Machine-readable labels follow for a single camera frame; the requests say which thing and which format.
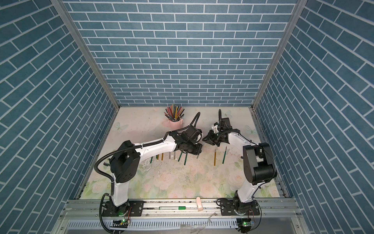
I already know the pink cup of coloured pencils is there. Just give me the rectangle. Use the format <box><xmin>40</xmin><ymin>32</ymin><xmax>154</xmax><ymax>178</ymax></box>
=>
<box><xmin>164</xmin><ymin>104</ymin><xmax>185</xmax><ymax>130</ymax></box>

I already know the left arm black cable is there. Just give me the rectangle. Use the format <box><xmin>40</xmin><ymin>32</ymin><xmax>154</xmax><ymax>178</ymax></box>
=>
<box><xmin>94</xmin><ymin>112</ymin><xmax>202</xmax><ymax>234</ymax></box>

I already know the aluminium corner frame post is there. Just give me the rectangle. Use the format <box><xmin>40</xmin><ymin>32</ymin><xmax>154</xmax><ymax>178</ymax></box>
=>
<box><xmin>51</xmin><ymin>0</ymin><xmax>120</xmax><ymax>111</ymax></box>
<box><xmin>252</xmin><ymin>0</ymin><xmax>307</xmax><ymax>110</ymax></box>

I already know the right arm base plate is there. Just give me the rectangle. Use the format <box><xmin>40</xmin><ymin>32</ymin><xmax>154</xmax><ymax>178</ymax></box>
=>
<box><xmin>216</xmin><ymin>198</ymin><xmax>261</xmax><ymax>216</ymax></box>

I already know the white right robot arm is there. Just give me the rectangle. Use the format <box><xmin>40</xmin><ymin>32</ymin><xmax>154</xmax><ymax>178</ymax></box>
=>
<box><xmin>203</xmin><ymin>117</ymin><xmax>277</xmax><ymax>210</ymax></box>

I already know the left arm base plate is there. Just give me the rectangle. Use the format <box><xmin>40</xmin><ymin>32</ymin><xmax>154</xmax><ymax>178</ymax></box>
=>
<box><xmin>102</xmin><ymin>200</ymin><xmax>145</xmax><ymax>217</ymax></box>

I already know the aluminium corner frame post left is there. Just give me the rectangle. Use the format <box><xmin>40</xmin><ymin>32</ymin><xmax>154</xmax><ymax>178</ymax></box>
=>
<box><xmin>51</xmin><ymin>0</ymin><xmax>120</xmax><ymax>111</ymax></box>

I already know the aluminium front rail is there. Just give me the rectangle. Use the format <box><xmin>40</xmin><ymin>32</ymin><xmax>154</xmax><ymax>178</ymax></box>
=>
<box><xmin>52</xmin><ymin>198</ymin><xmax>308</xmax><ymax>234</ymax></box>

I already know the beige eraser on rail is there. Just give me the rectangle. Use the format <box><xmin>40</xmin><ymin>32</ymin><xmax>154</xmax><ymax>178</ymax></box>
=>
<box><xmin>196</xmin><ymin>197</ymin><xmax>203</xmax><ymax>211</ymax></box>

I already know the aluminium corner frame post right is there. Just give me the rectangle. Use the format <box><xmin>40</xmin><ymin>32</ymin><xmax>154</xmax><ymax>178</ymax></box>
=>
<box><xmin>252</xmin><ymin>0</ymin><xmax>307</xmax><ymax>110</ymax></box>

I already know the green marker on rail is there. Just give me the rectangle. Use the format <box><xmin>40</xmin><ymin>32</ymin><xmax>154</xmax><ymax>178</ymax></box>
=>
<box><xmin>159</xmin><ymin>206</ymin><xmax>186</xmax><ymax>210</ymax></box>

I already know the yellow carving knife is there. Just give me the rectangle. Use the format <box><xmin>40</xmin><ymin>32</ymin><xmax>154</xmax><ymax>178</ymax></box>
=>
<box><xmin>214</xmin><ymin>146</ymin><xmax>217</xmax><ymax>166</ymax></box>

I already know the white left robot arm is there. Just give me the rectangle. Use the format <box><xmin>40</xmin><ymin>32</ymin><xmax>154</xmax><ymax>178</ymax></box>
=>
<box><xmin>110</xmin><ymin>125</ymin><xmax>203</xmax><ymax>207</ymax></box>

